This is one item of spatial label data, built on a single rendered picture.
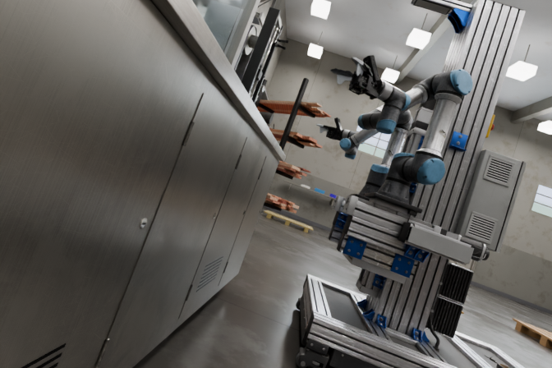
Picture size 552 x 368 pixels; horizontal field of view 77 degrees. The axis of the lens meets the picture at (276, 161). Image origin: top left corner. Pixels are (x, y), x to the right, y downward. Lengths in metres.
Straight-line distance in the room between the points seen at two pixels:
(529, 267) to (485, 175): 12.45
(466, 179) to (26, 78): 1.89
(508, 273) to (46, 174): 13.92
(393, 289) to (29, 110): 1.76
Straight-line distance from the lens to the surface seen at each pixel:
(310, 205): 12.07
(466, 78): 1.78
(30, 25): 0.42
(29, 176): 0.47
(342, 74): 1.51
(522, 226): 14.20
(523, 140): 14.45
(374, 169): 2.22
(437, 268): 1.99
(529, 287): 14.49
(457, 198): 2.00
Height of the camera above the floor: 0.67
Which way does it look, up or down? 5 degrees up
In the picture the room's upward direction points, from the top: 20 degrees clockwise
